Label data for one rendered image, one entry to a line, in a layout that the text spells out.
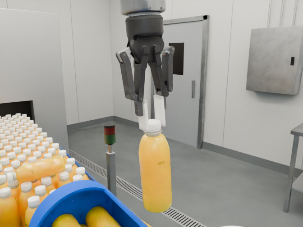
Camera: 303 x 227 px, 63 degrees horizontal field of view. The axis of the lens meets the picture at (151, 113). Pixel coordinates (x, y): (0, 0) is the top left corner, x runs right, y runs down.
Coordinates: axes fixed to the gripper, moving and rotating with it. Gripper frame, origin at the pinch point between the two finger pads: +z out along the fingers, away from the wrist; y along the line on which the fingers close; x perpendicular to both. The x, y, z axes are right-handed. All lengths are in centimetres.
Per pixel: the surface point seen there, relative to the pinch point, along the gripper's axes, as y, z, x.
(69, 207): -15.4, 33.7, 28.1
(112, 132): 21, 30, 71
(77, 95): 132, 89, 482
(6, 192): -31, 36, 57
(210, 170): 210, 171, 175
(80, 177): -5, 38, 52
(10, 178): -29, 32, 60
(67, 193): -16.2, 25.5, 23.2
